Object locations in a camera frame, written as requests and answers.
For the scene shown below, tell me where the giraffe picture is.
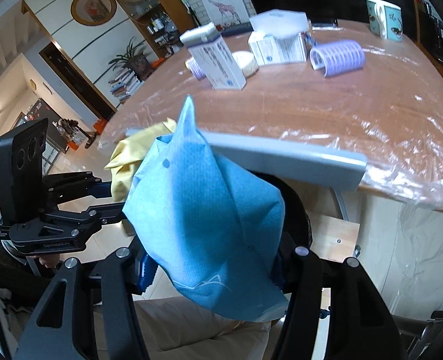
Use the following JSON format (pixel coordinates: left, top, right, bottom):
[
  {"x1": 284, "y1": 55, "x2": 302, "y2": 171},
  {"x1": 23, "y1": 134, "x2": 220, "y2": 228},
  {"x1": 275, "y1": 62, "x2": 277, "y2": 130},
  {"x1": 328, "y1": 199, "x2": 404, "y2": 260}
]
[{"x1": 201, "y1": 0, "x2": 249, "y2": 32}]

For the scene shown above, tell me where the teal printed mug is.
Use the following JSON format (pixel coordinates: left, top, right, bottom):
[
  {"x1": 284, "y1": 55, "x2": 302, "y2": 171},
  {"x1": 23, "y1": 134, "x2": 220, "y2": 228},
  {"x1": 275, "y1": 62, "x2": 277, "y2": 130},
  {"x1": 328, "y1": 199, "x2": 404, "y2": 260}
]
[{"x1": 365, "y1": 0, "x2": 403, "y2": 41}]

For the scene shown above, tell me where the tall white medicine box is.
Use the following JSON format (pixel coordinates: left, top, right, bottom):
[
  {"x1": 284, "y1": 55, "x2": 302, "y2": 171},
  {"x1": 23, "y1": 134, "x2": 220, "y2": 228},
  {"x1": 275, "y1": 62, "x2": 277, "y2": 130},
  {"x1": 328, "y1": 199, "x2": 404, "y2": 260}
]
[{"x1": 180, "y1": 23, "x2": 247, "y2": 90}]

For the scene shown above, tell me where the stack of books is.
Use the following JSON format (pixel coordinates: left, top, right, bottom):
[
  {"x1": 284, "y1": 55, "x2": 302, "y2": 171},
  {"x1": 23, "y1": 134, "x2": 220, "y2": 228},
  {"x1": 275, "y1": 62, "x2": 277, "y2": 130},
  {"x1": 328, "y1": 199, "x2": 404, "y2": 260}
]
[{"x1": 108, "y1": 67, "x2": 144, "y2": 102}]

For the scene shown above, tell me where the white tissue pack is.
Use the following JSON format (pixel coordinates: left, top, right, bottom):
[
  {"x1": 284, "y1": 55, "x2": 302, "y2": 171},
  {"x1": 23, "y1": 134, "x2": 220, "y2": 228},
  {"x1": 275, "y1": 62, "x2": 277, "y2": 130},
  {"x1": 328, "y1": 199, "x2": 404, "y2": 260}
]
[{"x1": 250, "y1": 9, "x2": 309, "y2": 38}]

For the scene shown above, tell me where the blue paper napkin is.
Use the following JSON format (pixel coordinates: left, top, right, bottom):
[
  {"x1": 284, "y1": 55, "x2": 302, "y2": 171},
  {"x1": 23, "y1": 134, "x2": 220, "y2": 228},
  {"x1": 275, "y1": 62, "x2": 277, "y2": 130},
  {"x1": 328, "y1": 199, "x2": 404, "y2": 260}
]
[{"x1": 123, "y1": 99, "x2": 288, "y2": 322}]

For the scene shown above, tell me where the white round bun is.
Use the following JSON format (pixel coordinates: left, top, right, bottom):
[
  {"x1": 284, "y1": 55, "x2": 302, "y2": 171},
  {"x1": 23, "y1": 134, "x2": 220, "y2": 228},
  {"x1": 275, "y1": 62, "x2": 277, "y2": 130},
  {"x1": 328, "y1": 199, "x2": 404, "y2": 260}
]
[{"x1": 232, "y1": 50, "x2": 259, "y2": 78}]

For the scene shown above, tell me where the white blue medicine box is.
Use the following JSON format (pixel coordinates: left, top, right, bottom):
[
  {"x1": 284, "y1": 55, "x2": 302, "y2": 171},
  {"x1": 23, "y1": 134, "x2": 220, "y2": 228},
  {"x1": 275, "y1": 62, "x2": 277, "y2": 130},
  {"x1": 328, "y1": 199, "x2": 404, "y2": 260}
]
[{"x1": 248, "y1": 32, "x2": 307, "y2": 66}]

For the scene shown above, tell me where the round framed wall picture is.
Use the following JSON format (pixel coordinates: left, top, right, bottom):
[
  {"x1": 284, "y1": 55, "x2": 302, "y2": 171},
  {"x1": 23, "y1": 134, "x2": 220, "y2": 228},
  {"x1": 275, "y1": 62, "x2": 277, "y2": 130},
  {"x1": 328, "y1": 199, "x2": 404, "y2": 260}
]
[{"x1": 71, "y1": 0, "x2": 116, "y2": 26}]

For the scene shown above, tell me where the potted green plant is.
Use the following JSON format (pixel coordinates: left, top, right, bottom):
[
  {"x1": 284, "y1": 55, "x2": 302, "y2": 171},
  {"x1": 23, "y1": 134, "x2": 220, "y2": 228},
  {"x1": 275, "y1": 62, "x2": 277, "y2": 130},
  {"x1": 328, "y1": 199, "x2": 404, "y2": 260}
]
[{"x1": 108, "y1": 37, "x2": 153, "y2": 80}]

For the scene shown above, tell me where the grey bin lid bar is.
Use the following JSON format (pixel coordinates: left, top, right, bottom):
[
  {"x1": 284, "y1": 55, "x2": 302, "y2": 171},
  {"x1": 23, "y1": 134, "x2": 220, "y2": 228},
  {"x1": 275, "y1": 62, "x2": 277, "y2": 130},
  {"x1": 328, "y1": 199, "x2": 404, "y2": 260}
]
[{"x1": 127, "y1": 120, "x2": 367, "y2": 204}]

